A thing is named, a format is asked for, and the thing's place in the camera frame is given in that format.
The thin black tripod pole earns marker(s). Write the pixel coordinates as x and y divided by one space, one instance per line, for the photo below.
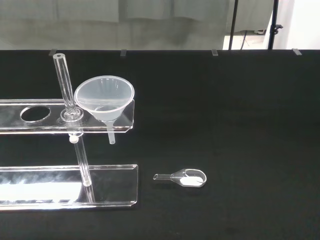
233 22

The glass weighing funnel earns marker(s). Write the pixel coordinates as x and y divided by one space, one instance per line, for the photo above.
190 180

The pale backdrop board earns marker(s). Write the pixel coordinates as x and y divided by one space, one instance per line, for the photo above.
112 25

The black tripod pole with knob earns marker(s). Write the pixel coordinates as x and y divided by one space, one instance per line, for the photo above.
273 22

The grey cloth clip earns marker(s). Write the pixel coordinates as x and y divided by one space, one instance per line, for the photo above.
123 52
53 52
296 51
214 52

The clear acrylic funnel stand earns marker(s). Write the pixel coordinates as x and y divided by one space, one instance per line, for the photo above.
112 185

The black bench cloth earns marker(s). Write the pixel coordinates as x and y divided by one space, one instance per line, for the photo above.
225 125

